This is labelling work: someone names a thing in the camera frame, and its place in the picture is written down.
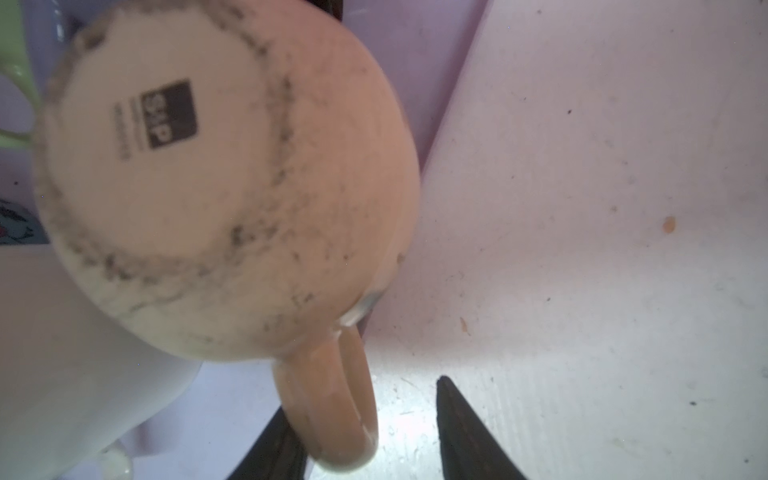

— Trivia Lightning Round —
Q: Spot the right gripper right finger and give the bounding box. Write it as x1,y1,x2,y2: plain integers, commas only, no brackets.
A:
436,375,527,480

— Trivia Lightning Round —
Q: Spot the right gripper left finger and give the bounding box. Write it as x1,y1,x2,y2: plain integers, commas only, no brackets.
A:
228,407,308,480

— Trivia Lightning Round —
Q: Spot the beige speckled mug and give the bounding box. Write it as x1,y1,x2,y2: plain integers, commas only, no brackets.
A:
32,1,420,471

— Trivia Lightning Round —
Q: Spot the white mug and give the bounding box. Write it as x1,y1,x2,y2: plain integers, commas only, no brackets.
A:
1,245,201,479

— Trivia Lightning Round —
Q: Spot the light green mug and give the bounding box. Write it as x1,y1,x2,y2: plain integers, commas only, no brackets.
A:
1,0,40,111

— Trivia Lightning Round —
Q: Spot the lilac plastic tray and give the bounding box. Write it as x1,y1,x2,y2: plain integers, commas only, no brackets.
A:
0,0,490,480

